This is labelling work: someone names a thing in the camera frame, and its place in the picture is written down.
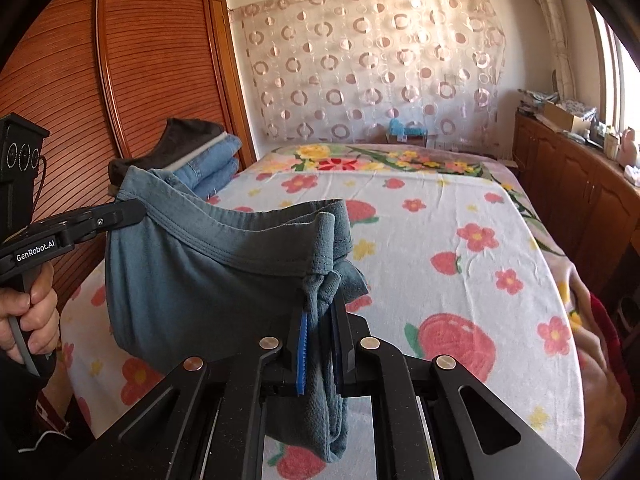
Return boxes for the pink floral blanket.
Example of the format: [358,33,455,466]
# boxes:
[255,142,631,456]

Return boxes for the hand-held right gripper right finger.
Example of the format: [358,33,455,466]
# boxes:
[330,304,581,480]

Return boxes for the folded black pants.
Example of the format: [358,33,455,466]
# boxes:
[107,117,226,196]

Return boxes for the pink figurine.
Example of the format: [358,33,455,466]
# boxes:
[617,127,640,166]

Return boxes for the cardboard box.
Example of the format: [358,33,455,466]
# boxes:
[542,100,598,133]

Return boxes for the pile of papers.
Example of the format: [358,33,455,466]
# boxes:
[517,87,558,116]

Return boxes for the person's left hand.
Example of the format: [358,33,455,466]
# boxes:
[0,262,62,366]

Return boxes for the wooden cabinet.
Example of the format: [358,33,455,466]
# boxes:
[512,110,640,301]

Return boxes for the white floral bedsheet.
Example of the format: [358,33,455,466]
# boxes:
[60,165,586,480]

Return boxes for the folded blue jeans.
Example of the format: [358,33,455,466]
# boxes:
[172,137,244,201]

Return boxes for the beige window curtain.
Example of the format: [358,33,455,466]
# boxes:
[520,0,603,126]

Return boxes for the circle-patterned sheer curtain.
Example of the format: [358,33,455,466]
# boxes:
[235,0,506,146]

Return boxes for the window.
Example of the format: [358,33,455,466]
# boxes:
[582,2,640,133]

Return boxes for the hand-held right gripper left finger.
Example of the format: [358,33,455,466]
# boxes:
[87,311,310,480]

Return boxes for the folded olive pants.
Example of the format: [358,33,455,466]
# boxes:
[167,131,230,175]

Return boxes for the wooden slatted wardrobe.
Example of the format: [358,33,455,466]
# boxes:
[0,0,258,321]

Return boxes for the blue-grey pants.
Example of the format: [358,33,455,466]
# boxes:
[104,166,371,465]

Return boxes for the person's left forearm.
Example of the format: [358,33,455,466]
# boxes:
[0,347,76,480]

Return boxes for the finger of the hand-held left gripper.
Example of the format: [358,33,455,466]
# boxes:
[30,199,152,247]

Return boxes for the small brown box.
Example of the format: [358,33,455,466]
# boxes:
[385,132,428,148]

